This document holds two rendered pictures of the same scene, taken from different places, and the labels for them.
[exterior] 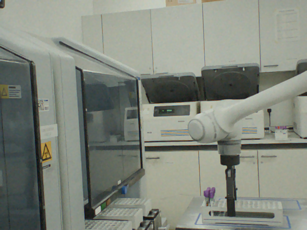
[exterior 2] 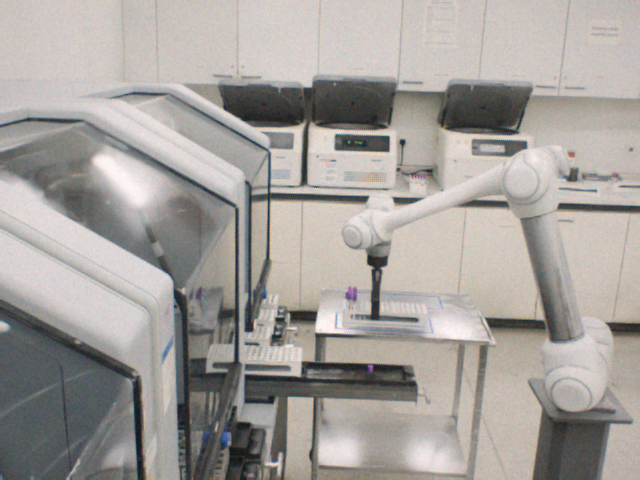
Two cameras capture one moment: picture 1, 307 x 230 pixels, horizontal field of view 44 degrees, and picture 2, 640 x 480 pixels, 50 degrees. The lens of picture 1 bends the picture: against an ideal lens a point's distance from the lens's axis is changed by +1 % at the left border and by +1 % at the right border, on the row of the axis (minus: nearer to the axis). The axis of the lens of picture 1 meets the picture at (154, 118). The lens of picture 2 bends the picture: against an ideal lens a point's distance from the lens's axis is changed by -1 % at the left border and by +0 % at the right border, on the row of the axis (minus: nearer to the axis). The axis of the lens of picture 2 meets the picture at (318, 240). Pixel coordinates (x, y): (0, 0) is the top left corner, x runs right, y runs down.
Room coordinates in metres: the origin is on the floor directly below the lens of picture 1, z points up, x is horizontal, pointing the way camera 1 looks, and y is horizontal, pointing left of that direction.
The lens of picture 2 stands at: (-0.75, 0.41, 1.78)
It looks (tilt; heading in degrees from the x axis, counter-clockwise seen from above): 16 degrees down; 348
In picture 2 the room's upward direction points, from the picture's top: 2 degrees clockwise
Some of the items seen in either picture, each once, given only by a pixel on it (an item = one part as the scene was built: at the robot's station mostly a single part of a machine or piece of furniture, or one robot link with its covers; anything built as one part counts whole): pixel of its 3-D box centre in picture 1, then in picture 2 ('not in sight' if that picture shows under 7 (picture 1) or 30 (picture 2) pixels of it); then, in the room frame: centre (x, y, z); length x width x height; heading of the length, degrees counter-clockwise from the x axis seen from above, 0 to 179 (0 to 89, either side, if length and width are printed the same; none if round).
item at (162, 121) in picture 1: (171, 106); (262, 129); (3.75, -0.18, 1.22); 0.62 x 0.56 x 0.64; 165
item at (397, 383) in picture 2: not in sight; (311, 380); (1.12, 0.01, 0.78); 0.73 x 0.14 x 0.09; 77
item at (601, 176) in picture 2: not in sight; (601, 177); (3.33, -2.43, 0.97); 0.24 x 0.12 x 0.13; 66
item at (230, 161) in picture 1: (230, 166); (377, 266); (1.45, -0.28, 1.03); 0.08 x 0.07 x 0.09; 164
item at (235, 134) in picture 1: (226, 120); (378, 217); (1.43, -0.27, 1.21); 0.13 x 0.11 x 0.16; 141
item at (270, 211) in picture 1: (241, 212); (384, 314); (1.44, -0.32, 0.85); 0.30 x 0.10 x 0.06; 75
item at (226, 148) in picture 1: (229, 147); (378, 246); (1.44, -0.28, 1.10); 0.09 x 0.09 x 0.06
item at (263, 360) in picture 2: not in sight; (253, 361); (1.16, 0.19, 0.83); 0.30 x 0.10 x 0.06; 77
